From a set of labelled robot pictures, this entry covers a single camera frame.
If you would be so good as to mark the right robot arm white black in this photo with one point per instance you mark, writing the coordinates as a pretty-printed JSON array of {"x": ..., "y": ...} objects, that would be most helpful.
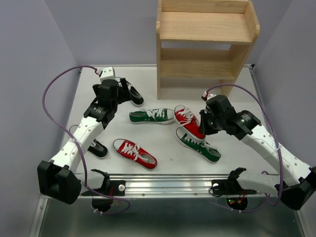
[{"x": 295, "y": 181}]

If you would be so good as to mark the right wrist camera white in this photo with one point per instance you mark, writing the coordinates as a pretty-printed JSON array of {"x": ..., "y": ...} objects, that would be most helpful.
[{"x": 207, "y": 95}]

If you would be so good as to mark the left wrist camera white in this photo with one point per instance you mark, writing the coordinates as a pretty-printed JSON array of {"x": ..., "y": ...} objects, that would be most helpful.
[{"x": 106, "y": 73}]

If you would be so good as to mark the black sneaker far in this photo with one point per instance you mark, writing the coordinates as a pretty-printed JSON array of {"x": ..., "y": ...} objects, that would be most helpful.
[{"x": 136, "y": 99}]

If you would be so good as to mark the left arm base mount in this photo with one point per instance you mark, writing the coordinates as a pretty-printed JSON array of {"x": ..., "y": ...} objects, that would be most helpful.
[{"x": 101, "y": 186}]

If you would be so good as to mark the black sneaker near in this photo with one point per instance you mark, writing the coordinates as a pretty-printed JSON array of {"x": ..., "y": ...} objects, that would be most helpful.
[{"x": 98, "y": 148}]

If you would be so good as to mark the black sneaker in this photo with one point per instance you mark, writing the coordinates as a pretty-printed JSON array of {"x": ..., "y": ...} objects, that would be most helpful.
[
  {"x": 98, "y": 148},
  {"x": 136, "y": 99}
]

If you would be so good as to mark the wooden shoe shelf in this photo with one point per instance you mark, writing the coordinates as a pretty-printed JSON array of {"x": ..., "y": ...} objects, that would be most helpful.
[{"x": 210, "y": 39}]

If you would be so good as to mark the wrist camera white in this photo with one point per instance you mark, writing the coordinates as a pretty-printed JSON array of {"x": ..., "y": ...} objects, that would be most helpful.
[
  {"x": 207, "y": 95},
  {"x": 106, "y": 73}
]

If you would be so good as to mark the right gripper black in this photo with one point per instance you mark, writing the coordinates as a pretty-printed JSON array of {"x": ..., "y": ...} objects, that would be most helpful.
[{"x": 205, "y": 128}]

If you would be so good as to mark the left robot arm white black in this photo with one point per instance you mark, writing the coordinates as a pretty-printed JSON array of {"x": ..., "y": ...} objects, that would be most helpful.
[{"x": 57, "y": 177}]

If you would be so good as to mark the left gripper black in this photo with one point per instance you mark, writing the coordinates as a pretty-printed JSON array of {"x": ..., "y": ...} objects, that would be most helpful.
[{"x": 125, "y": 90}]

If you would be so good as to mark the green sneaker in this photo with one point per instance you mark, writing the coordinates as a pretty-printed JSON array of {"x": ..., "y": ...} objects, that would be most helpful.
[
  {"x": 161, "y": 116},
  {"x": 203, "y": 148}
]

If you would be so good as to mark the red sneaker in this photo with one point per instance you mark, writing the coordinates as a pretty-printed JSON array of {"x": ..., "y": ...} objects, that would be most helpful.
[
  {"x": 133, "y": 152},
  {"x": 186, "y": 120}
]

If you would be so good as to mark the aluminium rail front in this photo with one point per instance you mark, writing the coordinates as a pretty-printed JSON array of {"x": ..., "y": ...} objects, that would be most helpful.
[{"x": 167, "y": 186}]

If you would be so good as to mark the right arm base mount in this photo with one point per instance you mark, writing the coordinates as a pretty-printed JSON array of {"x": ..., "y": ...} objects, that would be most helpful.
[{"x": 237, "y": 196}]

